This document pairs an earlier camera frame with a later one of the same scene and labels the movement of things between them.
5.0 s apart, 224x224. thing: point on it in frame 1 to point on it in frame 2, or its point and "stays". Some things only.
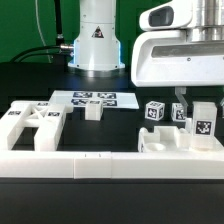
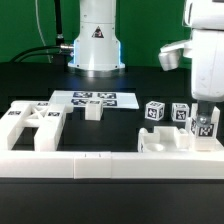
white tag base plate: [111, 99] stays
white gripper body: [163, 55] to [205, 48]
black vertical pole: [60, 42] stays
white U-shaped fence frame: [204, 164] stays
